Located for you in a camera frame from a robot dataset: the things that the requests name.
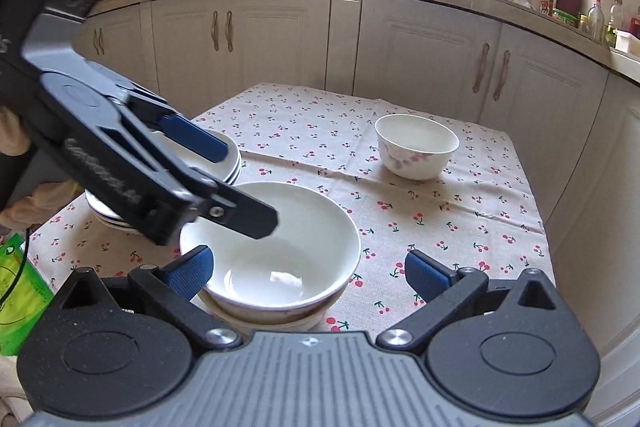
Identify stained large white plate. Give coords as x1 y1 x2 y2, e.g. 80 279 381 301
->
83 150 244 228

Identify pink flower white bowl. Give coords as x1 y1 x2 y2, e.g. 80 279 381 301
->
374 114 460 181

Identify small deep white plate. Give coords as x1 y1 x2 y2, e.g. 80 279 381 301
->
153 130 242 185

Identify gloved left hand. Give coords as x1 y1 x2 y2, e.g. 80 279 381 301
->
1 106 81 233

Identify cherry print tablecloth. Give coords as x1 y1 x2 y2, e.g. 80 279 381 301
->
24 81 557 338

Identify green package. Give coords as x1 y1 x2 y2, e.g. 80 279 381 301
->
0 234 53 357

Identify white plastic tray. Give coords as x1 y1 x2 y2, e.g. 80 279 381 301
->
615 30 640 57

